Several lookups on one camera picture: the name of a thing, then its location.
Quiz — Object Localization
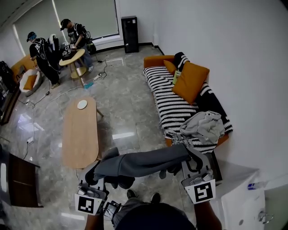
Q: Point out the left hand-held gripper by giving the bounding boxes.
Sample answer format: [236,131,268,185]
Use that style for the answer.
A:
[74,160,110,217]

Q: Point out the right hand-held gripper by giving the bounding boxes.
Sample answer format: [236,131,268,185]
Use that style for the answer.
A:
[181,147,217,205]

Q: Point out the orange sofa seat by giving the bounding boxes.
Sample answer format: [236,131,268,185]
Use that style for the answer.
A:
[141,53,234,154]

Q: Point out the dark grey cloth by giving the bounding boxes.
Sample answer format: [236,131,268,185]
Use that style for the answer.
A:
[93,143,192,189]

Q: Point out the person's left forearm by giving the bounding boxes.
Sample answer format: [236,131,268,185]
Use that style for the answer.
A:
[84,213,106,230]

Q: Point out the person's right forearm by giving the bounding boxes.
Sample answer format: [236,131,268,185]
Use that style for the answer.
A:
[193,200,224,230]

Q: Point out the light grey garment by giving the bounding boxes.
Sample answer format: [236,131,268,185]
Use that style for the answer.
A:
[180,111,225,144]

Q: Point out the oval wooden coffee table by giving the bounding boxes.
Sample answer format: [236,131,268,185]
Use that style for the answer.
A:
[61,96,104,169]

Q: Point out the black waist device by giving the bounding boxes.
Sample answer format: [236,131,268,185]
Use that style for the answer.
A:
[103,200,123,221]

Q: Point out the white cabinet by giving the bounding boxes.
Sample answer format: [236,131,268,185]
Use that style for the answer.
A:
[215,165,288,230]

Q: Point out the black and white striped blanket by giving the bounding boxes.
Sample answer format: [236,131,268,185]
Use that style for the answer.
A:
[142,52,234,154]

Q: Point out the blue and white packet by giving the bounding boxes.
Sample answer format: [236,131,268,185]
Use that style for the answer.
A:
[247,182,266,191]

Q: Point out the dark wooden cabinet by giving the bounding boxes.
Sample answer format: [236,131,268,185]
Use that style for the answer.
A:
[8,153,44,208]

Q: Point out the person's legs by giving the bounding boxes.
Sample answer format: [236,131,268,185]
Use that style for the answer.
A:
[112,197,197,230]

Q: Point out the large orange cushion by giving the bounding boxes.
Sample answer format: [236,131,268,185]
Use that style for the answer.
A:
[171,61,210,105]

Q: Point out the green booklet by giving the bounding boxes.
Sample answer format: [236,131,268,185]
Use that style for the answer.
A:
[173,70,182,85]

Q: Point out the small orange cushion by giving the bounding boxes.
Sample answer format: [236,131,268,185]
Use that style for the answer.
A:
[163,59,177,75]

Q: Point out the white armchair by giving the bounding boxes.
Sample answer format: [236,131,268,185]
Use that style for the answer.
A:
[19,69,44,97]

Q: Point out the dark low shelf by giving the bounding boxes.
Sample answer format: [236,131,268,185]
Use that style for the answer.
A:
[0,76,21,126]

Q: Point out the orange armchair cushion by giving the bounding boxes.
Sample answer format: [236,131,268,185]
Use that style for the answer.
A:
[23,74,38,91]

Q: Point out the round wooden side table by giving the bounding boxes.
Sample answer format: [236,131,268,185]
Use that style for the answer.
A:
[58,48,88,86]

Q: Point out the orange bench sofa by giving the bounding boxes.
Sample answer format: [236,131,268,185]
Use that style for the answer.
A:
[10,54,38,84]

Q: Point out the black bag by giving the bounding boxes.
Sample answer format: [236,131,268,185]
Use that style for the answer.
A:
[0,60,17,93]

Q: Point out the black tower appliance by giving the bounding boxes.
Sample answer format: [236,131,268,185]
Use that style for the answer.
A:
[121,15,140,54]

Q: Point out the grey window blind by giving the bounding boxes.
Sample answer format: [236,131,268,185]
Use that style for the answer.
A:
[53,0,120,40]

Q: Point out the white floor cable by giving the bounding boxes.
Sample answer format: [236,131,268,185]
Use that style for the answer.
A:
[18,77,95,108]

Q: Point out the metal ring handle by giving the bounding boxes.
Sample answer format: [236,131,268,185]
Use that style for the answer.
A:
[257,210,275,225]

